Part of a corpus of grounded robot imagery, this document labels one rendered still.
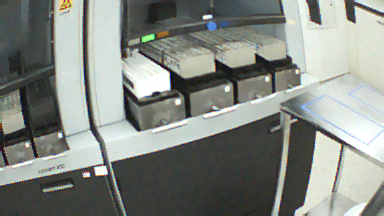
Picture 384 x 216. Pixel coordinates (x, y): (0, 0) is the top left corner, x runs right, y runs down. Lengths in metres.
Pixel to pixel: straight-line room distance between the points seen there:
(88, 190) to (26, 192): 0.29
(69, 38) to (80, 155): 0.36
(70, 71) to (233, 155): 0.62
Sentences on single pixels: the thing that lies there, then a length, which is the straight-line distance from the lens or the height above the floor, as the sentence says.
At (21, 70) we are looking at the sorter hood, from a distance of 1.32.
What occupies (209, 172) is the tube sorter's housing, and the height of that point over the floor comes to 0.54.
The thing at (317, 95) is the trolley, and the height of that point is 0.82.
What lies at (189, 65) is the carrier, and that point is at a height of 0.86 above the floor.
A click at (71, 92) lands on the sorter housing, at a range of 1.39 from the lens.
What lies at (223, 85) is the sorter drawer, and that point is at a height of 0.81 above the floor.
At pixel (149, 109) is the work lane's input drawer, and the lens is 1.40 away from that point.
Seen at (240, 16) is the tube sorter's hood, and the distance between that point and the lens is 1.55.
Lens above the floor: 1.36
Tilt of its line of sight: 24 degrees down
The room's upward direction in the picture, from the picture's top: 4 degrees counter-clockwise
